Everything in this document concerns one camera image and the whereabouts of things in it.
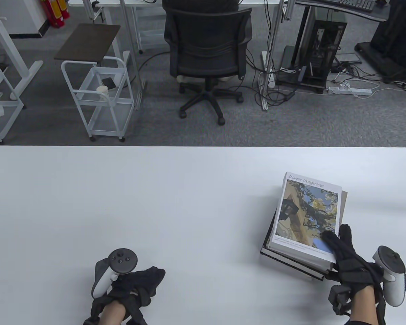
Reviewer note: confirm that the person's left hand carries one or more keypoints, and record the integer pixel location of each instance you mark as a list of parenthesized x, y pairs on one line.
[(128, 287)]

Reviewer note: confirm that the person's right hand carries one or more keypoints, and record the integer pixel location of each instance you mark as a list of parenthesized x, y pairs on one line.
[(353, 267)]

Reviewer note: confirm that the person's right fingers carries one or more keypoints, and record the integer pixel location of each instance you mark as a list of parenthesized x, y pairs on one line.
[(330, 241)]

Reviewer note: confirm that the person's left fingers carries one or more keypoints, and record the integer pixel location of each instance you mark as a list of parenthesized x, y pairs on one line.
[(151, 279)]

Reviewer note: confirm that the white book with flower photo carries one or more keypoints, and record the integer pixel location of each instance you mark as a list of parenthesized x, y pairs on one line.
[(304, 210)]

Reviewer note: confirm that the person's left forearm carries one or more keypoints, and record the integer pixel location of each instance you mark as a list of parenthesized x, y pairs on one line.
[(112, 313)]

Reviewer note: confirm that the person's right forearm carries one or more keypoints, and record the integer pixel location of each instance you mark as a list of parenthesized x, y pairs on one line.
[(363, 306)]

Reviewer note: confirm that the white left hand controller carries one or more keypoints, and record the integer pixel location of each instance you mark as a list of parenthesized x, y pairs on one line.
[(120, 260)]

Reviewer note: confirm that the white hand controller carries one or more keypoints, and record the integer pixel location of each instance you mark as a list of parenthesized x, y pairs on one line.
[(120, 260), (392, 271)]

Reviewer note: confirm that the black hardcover book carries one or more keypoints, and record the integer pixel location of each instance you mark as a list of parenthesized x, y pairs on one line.
[(291, 264)]

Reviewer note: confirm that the white right hand controller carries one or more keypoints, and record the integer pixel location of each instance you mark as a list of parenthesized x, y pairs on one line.
[(392, 271)]

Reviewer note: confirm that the black computer tower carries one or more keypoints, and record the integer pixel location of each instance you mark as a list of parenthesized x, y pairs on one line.
[(321, 50)]

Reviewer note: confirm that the white paper cup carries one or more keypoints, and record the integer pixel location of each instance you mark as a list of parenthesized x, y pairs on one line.
[(102, 89)]

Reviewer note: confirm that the small black pouch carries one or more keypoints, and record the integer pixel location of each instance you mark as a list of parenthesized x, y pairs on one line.
[(109, 82)]

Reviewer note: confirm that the black equipment stand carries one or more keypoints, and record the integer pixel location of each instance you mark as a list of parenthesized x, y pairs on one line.
[(392, 37)]

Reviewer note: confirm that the black office chair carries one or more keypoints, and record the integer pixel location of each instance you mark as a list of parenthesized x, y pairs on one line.
[(208, 47)]

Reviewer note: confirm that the black desk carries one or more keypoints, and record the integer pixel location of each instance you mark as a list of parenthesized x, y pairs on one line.
[(341, 8)]

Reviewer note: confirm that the black keyboard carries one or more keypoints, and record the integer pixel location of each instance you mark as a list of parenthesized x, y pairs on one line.
[(357, 4)]

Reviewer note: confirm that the dark brown board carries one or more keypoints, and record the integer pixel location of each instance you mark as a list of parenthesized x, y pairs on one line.
[(88, 42)]

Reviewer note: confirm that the white drawer unit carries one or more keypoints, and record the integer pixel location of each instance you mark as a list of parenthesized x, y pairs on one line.
[(150, 30)]

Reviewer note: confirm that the white desk with metal legs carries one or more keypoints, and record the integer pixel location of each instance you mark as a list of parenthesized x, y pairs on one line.
[(128, 30)]

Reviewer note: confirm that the red fire extinguisher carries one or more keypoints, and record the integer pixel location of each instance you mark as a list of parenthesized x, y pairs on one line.
[(63, 8), (52, 13)]

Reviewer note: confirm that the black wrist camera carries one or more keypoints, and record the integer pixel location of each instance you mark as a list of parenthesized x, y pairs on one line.
[(340, 299)]

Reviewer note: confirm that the aluminium profile post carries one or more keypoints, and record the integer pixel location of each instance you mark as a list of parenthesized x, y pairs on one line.
[(274, 50)]

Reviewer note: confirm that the white desk leg frame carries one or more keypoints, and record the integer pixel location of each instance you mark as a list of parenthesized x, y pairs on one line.
[(13, 54)]

